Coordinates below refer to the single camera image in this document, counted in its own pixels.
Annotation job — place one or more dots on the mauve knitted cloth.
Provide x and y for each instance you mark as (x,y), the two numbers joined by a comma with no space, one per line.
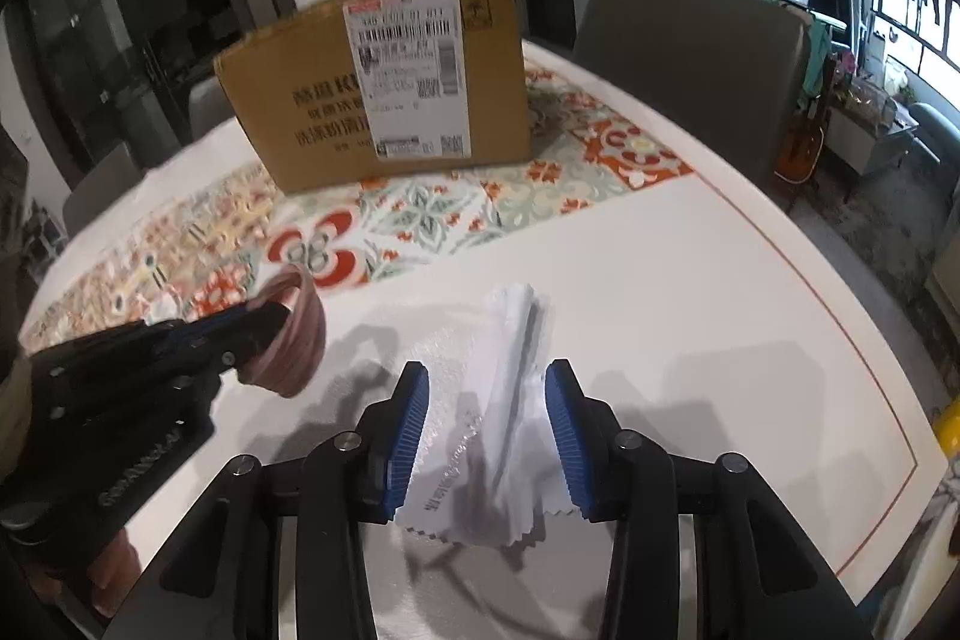
(300,332)

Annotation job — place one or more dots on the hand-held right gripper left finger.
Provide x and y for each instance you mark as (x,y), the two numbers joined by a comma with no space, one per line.
(403,445)

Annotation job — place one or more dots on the pile of colourful clothes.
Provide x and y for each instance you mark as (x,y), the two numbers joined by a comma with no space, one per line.
(819,51)

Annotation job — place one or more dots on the white zigzag-edged cloth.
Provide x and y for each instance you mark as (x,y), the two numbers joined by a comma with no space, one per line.
(499,400)

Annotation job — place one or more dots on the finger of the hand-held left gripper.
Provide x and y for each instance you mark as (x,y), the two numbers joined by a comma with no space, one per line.
(240,351)
(225,319)

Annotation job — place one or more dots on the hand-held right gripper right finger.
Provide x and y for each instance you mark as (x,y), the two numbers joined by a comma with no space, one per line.
(566,441)

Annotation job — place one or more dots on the dark sliding glass door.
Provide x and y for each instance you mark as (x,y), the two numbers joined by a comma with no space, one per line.
(112,25)

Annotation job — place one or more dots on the grey armchair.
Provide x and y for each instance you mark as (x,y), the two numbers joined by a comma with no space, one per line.
(937,134)

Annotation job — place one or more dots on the low glass side cabinet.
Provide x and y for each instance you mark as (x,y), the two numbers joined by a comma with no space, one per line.
(870,134)

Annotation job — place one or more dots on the grey dining chair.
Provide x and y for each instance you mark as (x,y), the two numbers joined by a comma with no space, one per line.
(105,194)
(210,111)

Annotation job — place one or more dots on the wooden high chair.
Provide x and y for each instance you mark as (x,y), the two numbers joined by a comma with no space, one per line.
(802,138)

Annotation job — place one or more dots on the person's left hand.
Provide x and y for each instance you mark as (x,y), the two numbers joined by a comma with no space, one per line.
(112,572)

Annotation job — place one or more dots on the cardboard box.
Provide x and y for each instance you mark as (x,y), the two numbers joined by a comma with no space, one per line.
(315,108)

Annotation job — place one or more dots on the large window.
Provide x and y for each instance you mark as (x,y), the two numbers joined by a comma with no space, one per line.
(911,10)

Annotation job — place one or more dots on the olive dining chair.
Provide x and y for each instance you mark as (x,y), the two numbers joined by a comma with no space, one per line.
(690,63)

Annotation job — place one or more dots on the yellow plastic toy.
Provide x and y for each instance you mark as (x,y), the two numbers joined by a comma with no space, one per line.
(949,431)

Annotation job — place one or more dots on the patterned table runner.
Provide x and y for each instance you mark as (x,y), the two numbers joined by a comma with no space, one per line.
(420,205)

